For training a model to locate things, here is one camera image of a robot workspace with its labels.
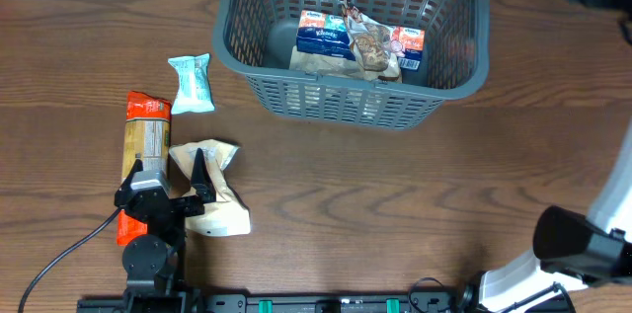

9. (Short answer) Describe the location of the dried mushroom bag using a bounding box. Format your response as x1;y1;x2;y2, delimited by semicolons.
341;0;401;82

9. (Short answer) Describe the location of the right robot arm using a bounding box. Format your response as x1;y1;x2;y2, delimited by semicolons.
454;0;631;313

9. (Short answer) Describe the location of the orange red noodle package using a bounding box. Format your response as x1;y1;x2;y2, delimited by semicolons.
116;90;173;247

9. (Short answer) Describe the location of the mint green snack packet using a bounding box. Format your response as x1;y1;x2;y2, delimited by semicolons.
168;53;215;115

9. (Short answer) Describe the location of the blue tissue multipack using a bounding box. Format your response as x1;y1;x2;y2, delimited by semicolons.
296;10;425;71

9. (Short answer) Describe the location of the grey plastic basket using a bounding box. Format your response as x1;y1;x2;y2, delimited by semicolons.
213;0;490;130

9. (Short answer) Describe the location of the beige paper pouch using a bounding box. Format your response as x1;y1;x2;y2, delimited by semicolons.
289;46;373;81

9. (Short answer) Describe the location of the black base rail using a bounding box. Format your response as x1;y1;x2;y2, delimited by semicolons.
76;290;577;313

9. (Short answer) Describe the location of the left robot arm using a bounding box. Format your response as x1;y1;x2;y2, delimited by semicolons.
115;149;216;313

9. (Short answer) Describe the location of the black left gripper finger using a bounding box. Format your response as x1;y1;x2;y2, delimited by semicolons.
191;148;216;203
114;159;143;204

